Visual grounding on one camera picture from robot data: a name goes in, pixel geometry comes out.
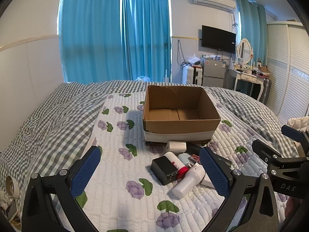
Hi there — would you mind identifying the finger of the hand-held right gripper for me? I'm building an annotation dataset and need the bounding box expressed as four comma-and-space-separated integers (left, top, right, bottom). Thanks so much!
252, 139, 282, 167
281, 125, 309, 159

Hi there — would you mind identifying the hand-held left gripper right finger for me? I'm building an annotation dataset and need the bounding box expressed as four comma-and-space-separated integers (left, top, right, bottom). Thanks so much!
199, 146, 280, 232

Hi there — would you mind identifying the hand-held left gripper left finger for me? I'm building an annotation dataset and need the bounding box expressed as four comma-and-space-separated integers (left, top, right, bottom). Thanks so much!
22, 146, 102, 232

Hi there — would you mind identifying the white handheld device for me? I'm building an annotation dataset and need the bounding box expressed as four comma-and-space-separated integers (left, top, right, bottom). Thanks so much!
172, 162, 216, 200

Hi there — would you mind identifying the pale blue earbuds case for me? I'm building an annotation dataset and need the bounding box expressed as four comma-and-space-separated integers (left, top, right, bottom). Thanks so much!
178, 153, 192, 169

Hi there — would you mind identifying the white bottle with red cap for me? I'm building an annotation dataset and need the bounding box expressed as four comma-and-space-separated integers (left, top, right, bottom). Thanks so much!
164, 151, 189, 180

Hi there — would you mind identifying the white charger plug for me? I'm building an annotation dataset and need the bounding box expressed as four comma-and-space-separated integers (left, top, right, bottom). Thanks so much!
166, 141, 187, 153

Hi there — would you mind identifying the black power adapter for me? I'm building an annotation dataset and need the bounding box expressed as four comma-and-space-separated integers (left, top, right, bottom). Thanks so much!
151, 156, 179, 186

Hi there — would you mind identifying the cardboard box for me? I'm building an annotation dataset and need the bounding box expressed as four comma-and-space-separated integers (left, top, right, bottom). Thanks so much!
142, 84, 221, 143

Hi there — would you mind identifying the person's right hand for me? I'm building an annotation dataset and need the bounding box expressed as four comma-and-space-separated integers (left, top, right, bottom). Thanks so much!
285, 196, 298, 224

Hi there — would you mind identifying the white quilted cloth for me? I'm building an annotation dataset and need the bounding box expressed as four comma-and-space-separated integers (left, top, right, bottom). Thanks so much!
287, 117, 309, 132

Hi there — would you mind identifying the white floral quilted mat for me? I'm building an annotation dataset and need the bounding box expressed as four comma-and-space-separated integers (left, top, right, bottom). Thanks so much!
70, 92, 290, 232

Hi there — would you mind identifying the dark grey suitcase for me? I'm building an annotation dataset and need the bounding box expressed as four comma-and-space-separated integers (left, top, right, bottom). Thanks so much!
261, 77, 272, 106

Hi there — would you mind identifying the white louvred wardrobe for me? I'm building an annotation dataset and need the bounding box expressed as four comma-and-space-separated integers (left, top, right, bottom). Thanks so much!
265, 20, 309, 126

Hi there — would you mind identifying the white dressing table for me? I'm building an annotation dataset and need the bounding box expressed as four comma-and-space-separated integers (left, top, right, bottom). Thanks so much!
227, 66, 266, 102

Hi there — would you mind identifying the tape roll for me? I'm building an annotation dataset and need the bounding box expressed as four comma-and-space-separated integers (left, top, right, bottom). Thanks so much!
5, 175, 21, 198

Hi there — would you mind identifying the silver small fridge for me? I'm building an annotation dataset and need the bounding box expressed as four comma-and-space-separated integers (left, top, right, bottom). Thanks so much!
201, 58, 228, 88

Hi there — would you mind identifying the white oval mirror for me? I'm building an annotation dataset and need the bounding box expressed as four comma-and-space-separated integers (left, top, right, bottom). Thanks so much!
237, 38, 253, 66

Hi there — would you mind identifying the white suitcase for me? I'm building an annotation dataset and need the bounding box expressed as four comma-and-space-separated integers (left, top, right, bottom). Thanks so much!
182, 65, 203, 85

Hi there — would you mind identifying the teal curtain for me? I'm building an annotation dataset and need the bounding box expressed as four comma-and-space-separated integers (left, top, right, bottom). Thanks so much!
235, 0, 268, 66

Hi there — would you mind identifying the wide blue curtain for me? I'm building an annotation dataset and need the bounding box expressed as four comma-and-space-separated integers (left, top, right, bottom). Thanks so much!
58, 0, 129, 83

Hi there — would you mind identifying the narrow blue curtain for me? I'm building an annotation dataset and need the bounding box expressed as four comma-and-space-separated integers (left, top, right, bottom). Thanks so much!
121, 0, 172, 83

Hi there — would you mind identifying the white air conditioner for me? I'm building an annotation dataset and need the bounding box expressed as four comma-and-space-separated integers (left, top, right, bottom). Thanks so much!
192, 0, 236, 14

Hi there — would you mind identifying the black wall television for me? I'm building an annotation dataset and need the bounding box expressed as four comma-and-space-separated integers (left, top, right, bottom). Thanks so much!
201, 25, 236, 54

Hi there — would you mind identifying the hanging dark cable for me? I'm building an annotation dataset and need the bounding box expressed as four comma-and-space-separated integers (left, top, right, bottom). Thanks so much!
177, 39, 184, 66

